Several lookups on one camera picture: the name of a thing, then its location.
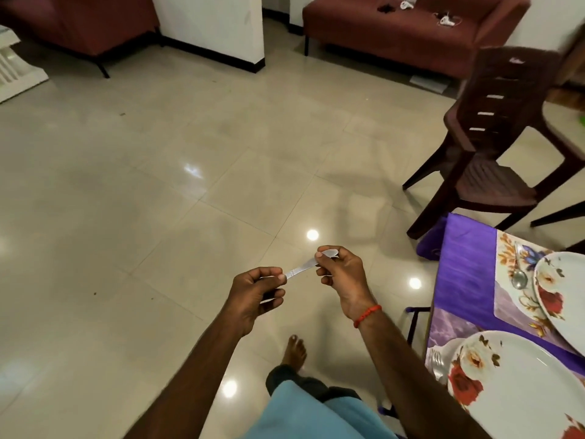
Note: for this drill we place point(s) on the person's left hand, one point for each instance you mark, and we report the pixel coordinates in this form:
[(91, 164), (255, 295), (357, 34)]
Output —
[(254, 299)]

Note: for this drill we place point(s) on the person's right hand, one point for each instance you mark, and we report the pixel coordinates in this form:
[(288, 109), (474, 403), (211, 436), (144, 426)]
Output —
[(342, 277)]

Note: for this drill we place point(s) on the steel table knife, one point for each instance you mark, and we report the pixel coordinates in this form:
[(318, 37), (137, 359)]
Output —
[(302, 268)]

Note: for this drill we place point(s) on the steel fork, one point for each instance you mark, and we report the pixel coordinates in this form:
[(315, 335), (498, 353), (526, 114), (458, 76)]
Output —
[(439, 363)]

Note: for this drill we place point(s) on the steel spoon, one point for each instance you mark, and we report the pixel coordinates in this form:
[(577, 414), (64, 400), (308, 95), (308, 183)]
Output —
[(519, 277)]

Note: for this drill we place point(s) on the white floral plate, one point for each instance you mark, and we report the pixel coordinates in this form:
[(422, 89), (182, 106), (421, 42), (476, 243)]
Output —
[(521, 388), (567, 301)]

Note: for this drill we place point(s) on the person's left forearm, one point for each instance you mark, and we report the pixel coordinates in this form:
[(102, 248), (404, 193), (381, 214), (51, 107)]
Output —
[(187, 388)]

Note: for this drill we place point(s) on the person's right forearm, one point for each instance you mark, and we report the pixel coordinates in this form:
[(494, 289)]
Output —
[(416, 384)]

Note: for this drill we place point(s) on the person's left foot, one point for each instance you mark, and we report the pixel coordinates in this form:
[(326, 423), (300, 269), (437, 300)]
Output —
[(294, 354)]

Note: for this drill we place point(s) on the person's dark trousers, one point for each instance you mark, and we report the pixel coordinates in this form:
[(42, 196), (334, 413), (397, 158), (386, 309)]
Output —
[(306, 384)]

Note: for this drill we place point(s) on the purple tablecloth table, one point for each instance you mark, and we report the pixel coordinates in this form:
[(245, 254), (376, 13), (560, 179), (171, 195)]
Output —
[(462, 269)]

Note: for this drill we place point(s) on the person's teal t-shirt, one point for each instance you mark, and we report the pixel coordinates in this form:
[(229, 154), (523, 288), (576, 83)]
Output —
[(311, 418)]

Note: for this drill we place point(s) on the red wrist thread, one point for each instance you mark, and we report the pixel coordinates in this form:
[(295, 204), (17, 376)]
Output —
[(367, 314)]

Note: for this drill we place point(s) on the red-brown sofa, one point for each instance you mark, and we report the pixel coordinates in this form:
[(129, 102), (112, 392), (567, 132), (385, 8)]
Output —
[(393, 41)]

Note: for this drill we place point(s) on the small black cloth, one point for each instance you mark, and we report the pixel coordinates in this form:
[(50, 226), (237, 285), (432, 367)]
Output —
[(387, 8)]

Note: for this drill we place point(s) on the white charger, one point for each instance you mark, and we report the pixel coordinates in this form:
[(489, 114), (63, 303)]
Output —
[(446, 18)]

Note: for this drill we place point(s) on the small white cloth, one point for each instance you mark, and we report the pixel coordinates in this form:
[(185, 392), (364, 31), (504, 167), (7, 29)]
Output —
[(406, 5)]

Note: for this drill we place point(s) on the white small table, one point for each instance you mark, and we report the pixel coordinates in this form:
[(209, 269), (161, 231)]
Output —
[(16, 73)]

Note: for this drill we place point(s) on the brown armchair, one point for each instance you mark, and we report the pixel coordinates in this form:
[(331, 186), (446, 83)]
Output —
[(82, 18)]

